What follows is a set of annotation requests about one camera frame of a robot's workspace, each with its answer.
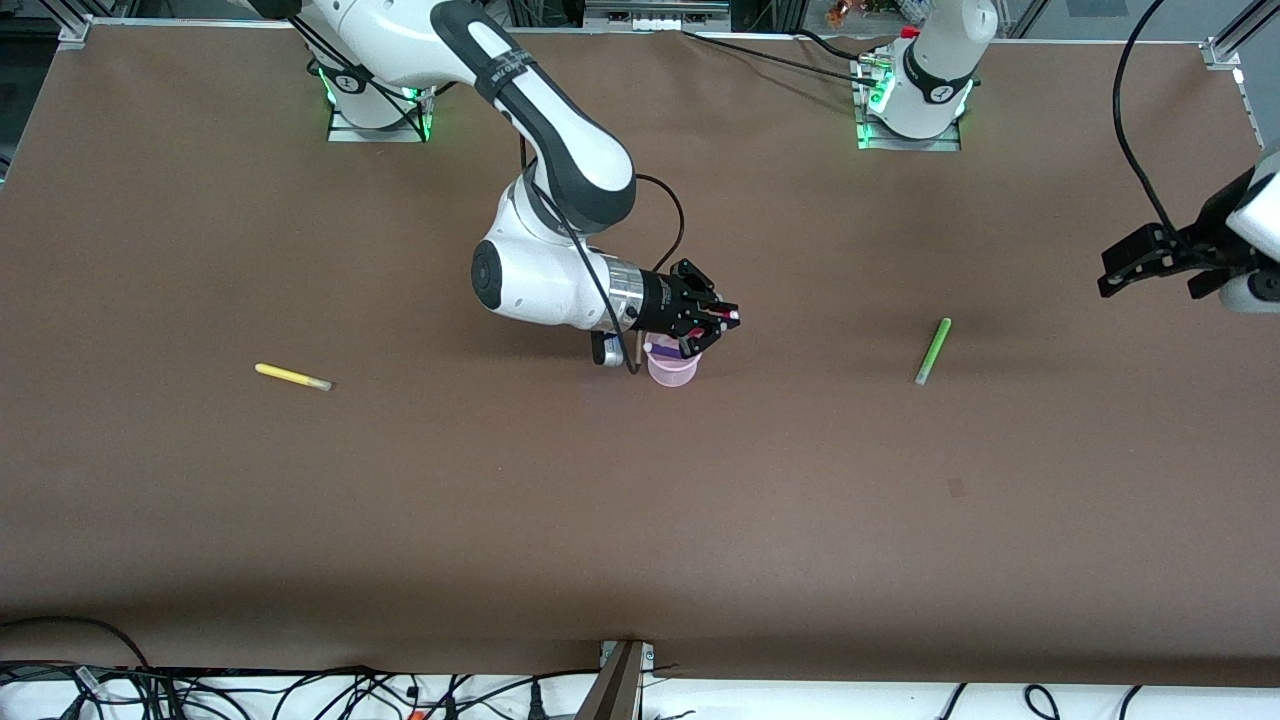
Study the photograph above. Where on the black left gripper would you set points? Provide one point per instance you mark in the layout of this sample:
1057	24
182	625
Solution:
1213	232

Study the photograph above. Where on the brown support beam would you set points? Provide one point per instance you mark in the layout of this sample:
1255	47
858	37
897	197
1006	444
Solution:
615	690

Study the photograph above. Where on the green highlighter marker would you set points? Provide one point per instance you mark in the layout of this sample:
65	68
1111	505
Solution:
934	350

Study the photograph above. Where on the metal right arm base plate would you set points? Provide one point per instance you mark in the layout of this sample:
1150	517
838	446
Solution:
345	133

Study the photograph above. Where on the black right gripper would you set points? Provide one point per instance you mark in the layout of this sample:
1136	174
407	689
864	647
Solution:
668	301

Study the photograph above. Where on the metal table edge bracket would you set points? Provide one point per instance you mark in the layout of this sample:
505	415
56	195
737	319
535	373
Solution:
647	654

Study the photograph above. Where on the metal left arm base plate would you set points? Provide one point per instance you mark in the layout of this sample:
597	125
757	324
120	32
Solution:
905	144

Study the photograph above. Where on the grey device box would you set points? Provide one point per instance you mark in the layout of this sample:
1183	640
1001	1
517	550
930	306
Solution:
655	14

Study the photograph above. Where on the pink pen holder cup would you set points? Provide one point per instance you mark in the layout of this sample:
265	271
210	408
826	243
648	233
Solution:
672	373

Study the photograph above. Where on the purple highlighter marker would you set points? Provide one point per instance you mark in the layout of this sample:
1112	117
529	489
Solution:
663	351

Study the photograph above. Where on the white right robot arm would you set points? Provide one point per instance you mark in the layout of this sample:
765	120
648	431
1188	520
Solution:
560	130

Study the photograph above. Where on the aluminium frame corner bracket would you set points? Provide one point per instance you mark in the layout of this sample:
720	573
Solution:
1222	52
75	30

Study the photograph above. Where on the yellow highlighter marker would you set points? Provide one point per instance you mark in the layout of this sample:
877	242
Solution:
290	376

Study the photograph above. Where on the aluminium frame rail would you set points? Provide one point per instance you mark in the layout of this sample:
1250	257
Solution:
1247	110

